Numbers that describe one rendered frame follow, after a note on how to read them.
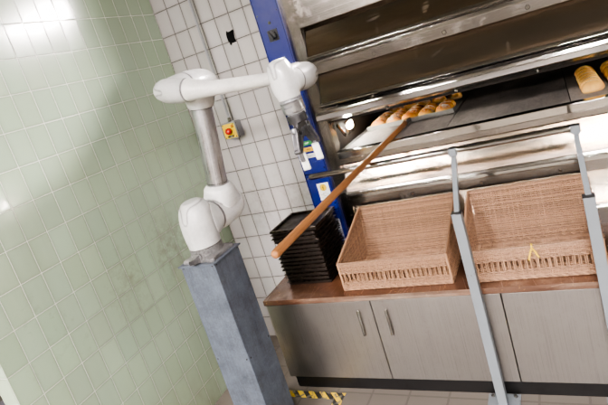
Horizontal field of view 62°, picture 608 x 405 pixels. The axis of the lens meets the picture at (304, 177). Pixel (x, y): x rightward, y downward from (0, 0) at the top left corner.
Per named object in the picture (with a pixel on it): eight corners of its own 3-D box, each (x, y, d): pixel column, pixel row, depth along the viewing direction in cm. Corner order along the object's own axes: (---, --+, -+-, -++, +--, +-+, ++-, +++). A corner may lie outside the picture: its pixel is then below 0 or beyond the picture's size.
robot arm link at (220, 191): (202, 230, 247) (227, 212, 265) (228, 232, 240) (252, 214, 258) (166, 73, 225) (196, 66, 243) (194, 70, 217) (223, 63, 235)
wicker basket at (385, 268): (369, 249, 294) (356, 205, 288) (468, 239, 268) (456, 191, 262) (342, 292, 252) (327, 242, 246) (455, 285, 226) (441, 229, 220)
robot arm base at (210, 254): (177, 269, 229) (173, 258, 228) (205, 248, 248) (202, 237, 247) (208, 266, 220) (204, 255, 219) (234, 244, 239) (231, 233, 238)
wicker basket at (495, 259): (476, 238, 265) (464, 190, 259) (598, 224, 240) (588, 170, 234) (466, 285, 223) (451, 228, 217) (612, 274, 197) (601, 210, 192)
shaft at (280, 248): (279, 259, 154) (276, 250, 153) (270, 260, 155) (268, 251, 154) (408, 125, 300) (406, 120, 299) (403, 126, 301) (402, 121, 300)
